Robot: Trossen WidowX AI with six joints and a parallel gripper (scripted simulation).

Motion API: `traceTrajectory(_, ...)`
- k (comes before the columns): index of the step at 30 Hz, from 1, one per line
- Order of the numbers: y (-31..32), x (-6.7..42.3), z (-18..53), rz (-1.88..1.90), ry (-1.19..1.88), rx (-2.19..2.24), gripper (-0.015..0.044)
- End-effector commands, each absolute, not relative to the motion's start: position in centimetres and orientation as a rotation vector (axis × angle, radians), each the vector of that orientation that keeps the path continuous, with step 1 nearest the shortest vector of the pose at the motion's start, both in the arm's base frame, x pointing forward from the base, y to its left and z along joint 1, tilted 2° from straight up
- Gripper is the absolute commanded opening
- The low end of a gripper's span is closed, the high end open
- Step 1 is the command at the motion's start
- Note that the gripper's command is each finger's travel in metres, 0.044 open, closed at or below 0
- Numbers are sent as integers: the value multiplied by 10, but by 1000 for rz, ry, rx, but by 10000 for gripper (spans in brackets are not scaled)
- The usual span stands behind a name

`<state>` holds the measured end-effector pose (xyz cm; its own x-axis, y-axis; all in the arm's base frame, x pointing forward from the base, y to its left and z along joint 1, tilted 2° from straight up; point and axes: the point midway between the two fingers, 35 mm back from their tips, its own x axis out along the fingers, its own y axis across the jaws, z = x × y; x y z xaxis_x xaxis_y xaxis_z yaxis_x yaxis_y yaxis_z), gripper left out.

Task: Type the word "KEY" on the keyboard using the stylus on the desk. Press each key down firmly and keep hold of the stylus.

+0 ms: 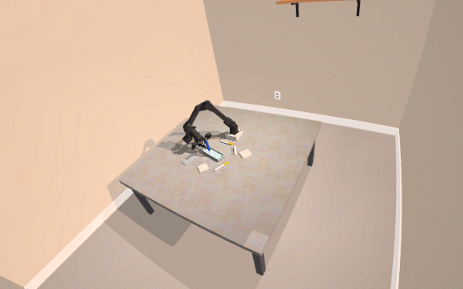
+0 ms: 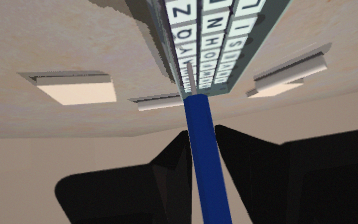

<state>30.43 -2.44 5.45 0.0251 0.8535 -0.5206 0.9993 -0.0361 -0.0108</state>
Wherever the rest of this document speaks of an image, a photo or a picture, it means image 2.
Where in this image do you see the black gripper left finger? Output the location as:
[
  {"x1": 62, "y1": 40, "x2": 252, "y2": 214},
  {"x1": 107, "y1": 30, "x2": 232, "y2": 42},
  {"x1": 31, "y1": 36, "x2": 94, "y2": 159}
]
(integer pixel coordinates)
[{"x1": 55, "y1": 130, "x2": 192, "y2": 224}]

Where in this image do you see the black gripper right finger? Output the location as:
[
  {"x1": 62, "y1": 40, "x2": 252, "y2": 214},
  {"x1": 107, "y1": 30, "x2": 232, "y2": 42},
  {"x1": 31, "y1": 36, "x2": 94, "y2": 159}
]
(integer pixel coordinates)
[{"x1": 214, "y1": 125, "x2": 358, "y2": 224}]

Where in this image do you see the blue stylus with thin grey tip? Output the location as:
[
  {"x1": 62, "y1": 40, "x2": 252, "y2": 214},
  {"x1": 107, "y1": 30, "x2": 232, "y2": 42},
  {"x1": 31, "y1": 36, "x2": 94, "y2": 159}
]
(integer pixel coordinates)
[{"x1": 183, "y1": 62, "x2": 232, "y2": 224}]

